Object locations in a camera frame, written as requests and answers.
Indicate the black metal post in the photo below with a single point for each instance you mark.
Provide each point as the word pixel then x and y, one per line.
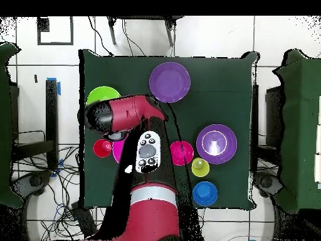
pixel 255 125

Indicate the small crimson plastic bowl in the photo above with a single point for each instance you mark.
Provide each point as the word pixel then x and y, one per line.
pixel 188 150

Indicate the large pink plastic bowl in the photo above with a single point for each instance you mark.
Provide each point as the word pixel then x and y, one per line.
pixel 117 150

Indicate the green plastic bowl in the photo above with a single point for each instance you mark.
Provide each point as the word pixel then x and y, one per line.
pixel 102 94

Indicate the yellow plastic cup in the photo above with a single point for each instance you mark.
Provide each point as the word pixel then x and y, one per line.
pixel 200 169

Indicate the purple plastic bowl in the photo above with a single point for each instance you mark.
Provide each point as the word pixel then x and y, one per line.
pixel 225 153
pixel 170 82

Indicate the green cloth covered side table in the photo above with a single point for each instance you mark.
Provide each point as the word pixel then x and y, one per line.
pixel 301 125
pixel 6 125

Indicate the black power brick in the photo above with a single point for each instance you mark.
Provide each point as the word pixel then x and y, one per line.
pixel 84 221

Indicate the black square floor frame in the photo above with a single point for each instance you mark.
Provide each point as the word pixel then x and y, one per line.
pixel 55 44

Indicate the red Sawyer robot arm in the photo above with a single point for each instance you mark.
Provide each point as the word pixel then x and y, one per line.
pixel 150 216

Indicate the blue tape strip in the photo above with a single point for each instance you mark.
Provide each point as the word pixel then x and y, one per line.
pixel 59 89

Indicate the red plastic cup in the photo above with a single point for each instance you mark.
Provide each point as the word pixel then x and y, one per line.
pixel 100 149

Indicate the dark green tablecloth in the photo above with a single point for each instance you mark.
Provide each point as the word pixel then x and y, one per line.
pixel 220 105

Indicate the grey pedestal foot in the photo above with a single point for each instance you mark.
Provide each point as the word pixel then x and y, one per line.
pixel 265 182
pixel 35 180

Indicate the stand with metal legs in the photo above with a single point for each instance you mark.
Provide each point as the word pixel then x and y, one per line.
pixel 112 31

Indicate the black metal frame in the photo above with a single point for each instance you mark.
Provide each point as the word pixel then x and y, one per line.
pixel 51 113

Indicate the dark blue plastic bowl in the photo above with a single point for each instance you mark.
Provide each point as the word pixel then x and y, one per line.
pixel 205 193

